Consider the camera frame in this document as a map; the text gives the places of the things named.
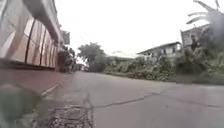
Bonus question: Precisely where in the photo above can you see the pale house with dark roof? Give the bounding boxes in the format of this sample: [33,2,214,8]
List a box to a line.
[136,41,184,62]

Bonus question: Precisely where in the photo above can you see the tall grey building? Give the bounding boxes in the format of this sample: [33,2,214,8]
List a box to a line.
[180,23,211,51]

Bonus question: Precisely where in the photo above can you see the low building with pale roof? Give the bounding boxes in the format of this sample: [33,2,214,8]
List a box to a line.
[105,50,138,66]

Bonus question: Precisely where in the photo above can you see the building with shuttered front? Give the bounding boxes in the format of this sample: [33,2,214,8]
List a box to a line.
[0,0,72,71]

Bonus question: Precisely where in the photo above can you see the green tree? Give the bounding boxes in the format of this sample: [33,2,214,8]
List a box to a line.
[77,42,108,73]

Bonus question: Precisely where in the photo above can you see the reddish paved forecourt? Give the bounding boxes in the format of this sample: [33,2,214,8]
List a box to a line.
[0,68,70,98]

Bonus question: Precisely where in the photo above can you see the overgrown green bushes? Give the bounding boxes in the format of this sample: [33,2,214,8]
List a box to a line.
[101,49,224,86]

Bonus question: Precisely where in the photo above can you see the grey asphalt road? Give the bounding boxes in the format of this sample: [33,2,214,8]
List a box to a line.
[19,71,224,128]

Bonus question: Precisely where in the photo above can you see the palm tree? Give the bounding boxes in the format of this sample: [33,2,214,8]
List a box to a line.
[185,0,224,54]

